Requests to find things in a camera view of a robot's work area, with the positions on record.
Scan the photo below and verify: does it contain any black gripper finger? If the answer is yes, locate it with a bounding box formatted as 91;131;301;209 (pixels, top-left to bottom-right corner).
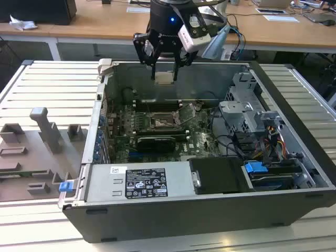
133;32;161;81
173;48;199;82

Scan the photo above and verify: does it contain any silver square CPU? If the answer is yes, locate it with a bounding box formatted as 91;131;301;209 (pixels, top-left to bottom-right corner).
154;71;175;85

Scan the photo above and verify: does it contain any metal socket cover frame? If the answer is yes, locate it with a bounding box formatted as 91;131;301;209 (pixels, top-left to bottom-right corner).
174;103;197;126

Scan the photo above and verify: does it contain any RAM slot with white clips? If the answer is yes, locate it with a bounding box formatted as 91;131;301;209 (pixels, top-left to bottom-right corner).
134;100;183;104
134;105;183;109
132;131;190;134

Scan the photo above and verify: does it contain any CPU socket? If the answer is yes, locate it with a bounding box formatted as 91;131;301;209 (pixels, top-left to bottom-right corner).
147;111;185;131

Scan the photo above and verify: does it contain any grey case release latch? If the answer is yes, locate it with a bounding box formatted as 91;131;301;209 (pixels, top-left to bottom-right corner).
97;58;114;77

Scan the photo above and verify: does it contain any wooden desk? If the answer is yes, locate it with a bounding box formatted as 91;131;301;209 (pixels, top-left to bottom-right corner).
0;0;336;55

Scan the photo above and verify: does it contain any silver metal drive cage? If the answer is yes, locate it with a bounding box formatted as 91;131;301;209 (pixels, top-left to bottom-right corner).
218;72;286;134

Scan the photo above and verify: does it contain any green motherboard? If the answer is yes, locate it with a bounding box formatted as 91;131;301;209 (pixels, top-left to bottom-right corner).
104;100;227;164

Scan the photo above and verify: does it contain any black graphics card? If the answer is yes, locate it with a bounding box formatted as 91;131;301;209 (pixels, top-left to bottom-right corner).
136;135;176;154

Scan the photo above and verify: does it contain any white paper sheet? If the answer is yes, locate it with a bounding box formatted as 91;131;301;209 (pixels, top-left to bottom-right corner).
262;15;300;23

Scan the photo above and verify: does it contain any beige laptop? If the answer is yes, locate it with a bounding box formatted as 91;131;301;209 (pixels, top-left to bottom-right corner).
251;0;292;8

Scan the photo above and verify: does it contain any black computer box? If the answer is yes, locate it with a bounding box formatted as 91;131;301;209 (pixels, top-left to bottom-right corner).
0;0;77;26

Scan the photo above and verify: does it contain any crumpled white paper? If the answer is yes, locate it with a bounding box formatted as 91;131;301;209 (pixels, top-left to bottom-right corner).
9;14;38;33

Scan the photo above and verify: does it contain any hard disk in blue carrier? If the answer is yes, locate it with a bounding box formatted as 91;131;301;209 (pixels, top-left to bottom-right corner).
243;161;296;192

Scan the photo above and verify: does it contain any black printed label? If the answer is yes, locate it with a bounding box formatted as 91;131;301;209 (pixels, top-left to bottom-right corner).
125;167;166;198

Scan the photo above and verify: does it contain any silver power supply unit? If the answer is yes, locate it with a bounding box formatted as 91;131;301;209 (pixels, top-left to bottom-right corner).
83;161;196;203

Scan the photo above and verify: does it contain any dark laptop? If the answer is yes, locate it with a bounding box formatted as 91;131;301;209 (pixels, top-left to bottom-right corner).
303;12;336;25

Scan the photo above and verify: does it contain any grey parts rack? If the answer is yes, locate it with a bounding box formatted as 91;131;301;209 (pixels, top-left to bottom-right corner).
0;107;89;203

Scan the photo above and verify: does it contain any black open PC case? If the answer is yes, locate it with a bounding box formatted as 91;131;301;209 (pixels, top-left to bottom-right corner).
58;58;336;244

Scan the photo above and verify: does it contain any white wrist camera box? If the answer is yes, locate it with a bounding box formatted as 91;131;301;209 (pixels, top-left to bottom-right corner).
177;9;212;52

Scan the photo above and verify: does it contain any silver desk cable hatch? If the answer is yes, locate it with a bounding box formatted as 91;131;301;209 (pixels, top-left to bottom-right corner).
126;6;152;14

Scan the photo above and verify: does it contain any blue cable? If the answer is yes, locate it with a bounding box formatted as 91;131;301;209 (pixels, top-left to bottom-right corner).
229;26;246;60

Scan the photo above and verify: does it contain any black cable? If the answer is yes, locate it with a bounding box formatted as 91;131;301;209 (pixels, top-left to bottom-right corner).
211;109;247;161

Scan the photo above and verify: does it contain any multicoloured power wire bundle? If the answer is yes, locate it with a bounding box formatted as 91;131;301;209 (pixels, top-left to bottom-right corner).
258;125;287;165

